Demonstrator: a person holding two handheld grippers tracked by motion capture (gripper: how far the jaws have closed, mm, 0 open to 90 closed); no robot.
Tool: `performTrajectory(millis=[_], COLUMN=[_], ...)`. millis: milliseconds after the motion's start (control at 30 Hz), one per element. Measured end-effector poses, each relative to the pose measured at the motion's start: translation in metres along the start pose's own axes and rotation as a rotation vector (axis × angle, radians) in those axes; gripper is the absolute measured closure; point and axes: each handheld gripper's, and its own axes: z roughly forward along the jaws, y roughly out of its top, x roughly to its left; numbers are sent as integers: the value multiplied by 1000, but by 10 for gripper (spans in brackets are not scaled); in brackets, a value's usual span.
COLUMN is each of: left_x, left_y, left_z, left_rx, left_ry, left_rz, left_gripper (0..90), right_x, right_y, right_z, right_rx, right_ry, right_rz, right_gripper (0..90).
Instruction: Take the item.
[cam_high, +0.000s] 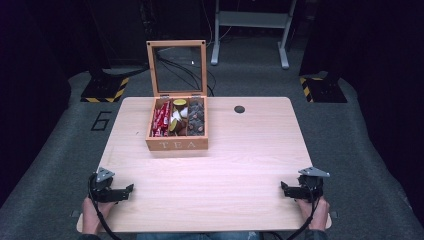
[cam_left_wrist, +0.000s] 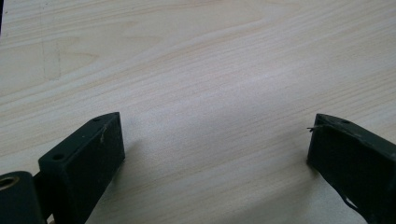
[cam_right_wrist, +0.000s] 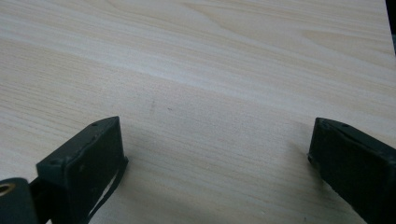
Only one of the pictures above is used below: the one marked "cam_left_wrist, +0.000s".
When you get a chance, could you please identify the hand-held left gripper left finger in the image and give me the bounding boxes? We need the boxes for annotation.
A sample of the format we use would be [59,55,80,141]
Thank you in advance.
[37,111,126,224]

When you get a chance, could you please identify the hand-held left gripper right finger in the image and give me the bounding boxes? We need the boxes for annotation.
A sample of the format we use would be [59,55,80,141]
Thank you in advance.
[306,113,396,224]

